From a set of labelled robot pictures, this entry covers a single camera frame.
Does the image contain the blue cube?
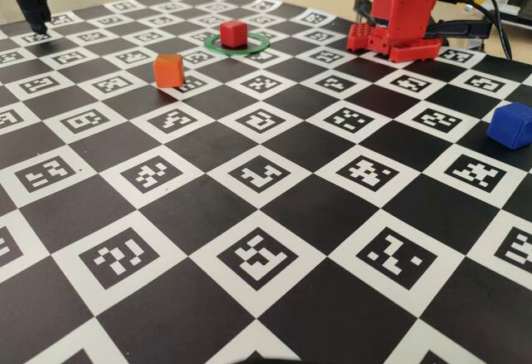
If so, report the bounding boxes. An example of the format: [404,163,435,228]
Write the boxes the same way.
[485,101,532,150]

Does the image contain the red cube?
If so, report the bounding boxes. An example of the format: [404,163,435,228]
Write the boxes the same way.
[219,20,249,48]

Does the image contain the orange cube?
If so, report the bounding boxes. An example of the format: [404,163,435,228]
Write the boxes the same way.
[152,53,185,89]

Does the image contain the red perforated robot base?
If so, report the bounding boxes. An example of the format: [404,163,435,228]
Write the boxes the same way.
[346,22,442,64]

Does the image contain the black clamp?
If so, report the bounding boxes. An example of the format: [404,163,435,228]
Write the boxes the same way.
[353,0,373,27]

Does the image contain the black white marker mat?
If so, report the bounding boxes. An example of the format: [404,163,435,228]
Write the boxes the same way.
[0,0,532,364]

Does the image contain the black clamp handle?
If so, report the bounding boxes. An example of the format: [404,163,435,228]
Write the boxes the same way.
[426,20,490,41]

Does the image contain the green ring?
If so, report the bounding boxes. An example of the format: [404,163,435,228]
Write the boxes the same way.
[203,33,271,57]

